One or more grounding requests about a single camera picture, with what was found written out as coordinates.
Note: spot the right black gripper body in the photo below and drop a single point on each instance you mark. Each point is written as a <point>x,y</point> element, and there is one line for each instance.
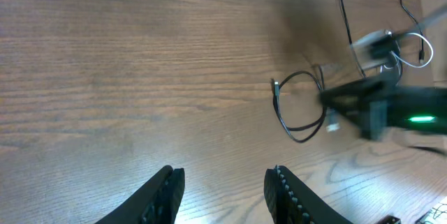
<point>420,109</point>

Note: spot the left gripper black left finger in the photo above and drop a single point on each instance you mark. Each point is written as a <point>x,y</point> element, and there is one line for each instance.
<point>156,201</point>

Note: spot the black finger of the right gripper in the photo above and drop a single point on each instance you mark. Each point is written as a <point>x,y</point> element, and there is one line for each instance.
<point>360,101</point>

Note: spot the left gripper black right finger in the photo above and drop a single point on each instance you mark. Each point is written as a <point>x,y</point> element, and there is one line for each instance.
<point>290,200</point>

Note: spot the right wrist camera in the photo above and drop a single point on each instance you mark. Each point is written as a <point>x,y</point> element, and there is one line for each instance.
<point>376,49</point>

